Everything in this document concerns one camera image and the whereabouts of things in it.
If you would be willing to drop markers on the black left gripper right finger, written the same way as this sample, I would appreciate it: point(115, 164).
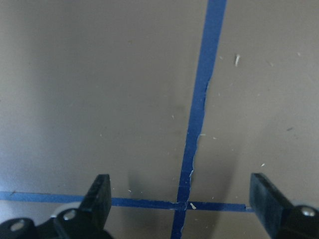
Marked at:
point(279, 216)

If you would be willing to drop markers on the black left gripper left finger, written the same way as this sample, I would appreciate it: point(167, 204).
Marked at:
point(84, 222)

